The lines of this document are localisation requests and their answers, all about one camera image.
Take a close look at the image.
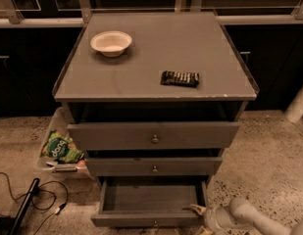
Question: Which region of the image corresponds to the grey top drawer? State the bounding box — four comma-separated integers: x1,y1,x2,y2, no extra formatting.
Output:
68,121,239,151

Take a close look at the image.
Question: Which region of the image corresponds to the black cable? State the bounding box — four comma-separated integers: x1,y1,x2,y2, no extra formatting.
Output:
0,171,70,235

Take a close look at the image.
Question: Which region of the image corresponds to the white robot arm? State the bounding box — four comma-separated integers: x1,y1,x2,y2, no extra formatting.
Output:
190,198,303,235

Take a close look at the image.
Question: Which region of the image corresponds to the green snack bag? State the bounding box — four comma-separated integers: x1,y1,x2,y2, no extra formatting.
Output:
41,130,84,164

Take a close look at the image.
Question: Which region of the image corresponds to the white cylindrical post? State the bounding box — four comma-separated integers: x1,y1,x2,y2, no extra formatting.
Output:
284,86,303,123

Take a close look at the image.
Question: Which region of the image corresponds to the grey drawer cabinet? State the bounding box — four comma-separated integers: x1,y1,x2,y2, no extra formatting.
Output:
51,11,260,228

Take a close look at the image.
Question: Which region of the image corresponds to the white paper bowl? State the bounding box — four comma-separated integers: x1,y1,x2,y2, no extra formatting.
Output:
90,31,132,57

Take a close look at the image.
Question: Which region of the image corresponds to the metal railing frame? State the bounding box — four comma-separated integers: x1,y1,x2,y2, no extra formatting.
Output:
0,0,303,27

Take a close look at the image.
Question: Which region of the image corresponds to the clear plastic storage bin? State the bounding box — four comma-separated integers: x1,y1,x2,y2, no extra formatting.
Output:
36,107,90,180

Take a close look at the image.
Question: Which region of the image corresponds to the grey middle drawer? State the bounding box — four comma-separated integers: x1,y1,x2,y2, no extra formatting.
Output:
85,157,222,176

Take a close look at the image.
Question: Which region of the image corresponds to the grey drawer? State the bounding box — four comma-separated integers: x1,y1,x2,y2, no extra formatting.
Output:
91,176,207,227
68,121,239,151
85,157,222,176

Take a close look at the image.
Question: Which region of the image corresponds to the black bar device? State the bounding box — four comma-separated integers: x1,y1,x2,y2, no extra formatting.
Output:
8,178,40,235

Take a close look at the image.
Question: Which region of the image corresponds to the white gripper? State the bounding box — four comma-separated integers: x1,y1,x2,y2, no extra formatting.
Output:
190,205,230,235

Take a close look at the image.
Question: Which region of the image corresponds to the grey bottom drawer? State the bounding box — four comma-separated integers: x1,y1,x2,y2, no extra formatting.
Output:
91,176,207,227

